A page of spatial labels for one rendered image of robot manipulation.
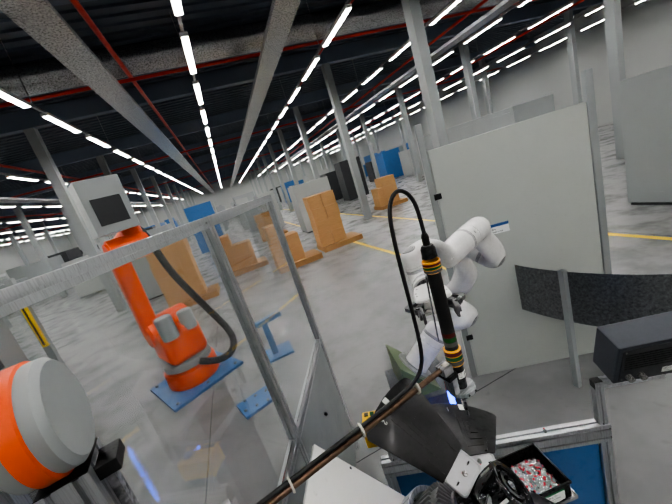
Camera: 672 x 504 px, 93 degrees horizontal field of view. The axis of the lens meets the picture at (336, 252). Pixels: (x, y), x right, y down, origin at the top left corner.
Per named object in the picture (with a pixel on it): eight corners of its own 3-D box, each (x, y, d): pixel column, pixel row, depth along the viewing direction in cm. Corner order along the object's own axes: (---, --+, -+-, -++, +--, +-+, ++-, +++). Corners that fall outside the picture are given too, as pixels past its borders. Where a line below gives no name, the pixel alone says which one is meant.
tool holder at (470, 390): (459, 408, 78) (450, 374, 76) (437, 394, 84) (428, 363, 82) (482, 387, 82) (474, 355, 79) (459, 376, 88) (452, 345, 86)
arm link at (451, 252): (463, 210, 111) (410, 254, 96) (480, 249, 115) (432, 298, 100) (442, 214, 119) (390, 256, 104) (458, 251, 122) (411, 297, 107)
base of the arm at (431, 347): (395, 349, 174) (413, 321, 172) (424, 365, 175) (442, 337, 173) (403, 367, 155) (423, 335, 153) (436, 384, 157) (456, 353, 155)
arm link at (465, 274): (452, 327, 159) (424, 308, 168) (464, 313, 166) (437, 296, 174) (483, 251, 126) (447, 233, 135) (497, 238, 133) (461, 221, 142)
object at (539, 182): (472, 378, 283) (413, 125, 231) (470, 374, 288) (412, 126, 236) (619, 348, 266) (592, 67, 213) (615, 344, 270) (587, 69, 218)
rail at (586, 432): (385, 478, 137) (381, 464, 135) (385, 469, 141) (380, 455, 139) (612, 441, 124) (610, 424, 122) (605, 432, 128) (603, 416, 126)
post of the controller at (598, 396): (599, 425, 123) (594, 383, 118) (594, 419, 126) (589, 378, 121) (608, 424, 122) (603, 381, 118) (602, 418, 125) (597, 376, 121)
